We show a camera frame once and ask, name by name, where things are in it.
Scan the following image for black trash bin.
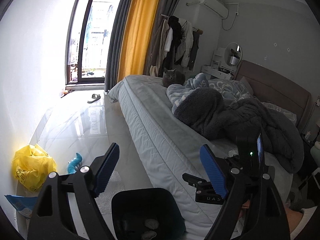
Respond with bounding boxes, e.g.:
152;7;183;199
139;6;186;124
111;188;185;239

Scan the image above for blue dinosaur toy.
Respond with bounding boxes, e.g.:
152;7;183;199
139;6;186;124
67;153;82;174

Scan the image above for bed with grey sheet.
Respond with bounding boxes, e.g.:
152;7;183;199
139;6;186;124
107;74;293;238

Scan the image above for dark grey fleece blanket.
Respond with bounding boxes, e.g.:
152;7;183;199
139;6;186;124
173;92;304;173

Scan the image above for blue patterned duvet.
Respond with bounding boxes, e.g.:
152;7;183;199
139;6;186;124
166;73;253;113

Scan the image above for yellow plastic bag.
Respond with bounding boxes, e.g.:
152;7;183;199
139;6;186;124
12;144;57;192

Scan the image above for grey slipper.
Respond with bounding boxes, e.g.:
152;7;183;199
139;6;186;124
87;94;101;103

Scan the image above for blue white paper bag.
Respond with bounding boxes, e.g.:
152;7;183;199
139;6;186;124
5;194;37;219

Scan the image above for grey cat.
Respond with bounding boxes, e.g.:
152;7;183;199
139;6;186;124
162;68;185;88

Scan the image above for white dresser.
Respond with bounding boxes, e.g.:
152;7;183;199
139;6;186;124
201;48;233;80

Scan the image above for brown headboard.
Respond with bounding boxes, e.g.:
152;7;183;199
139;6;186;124
234;60;311;132

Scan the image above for round vanity mirror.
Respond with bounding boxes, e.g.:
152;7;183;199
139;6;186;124
223;42;242;67

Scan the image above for clothes on rack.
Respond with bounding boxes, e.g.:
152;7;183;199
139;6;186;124
149;14;203;77

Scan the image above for grey curtain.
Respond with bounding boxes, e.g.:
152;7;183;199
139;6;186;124
104;0;132;92

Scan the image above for white air conditioner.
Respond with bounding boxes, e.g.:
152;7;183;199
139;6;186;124
186;0;229;19

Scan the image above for yellow curtain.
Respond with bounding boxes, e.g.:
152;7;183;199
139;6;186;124
118;0;159;81

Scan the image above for window with dark frame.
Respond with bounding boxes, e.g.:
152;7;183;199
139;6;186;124
66;0;120;85

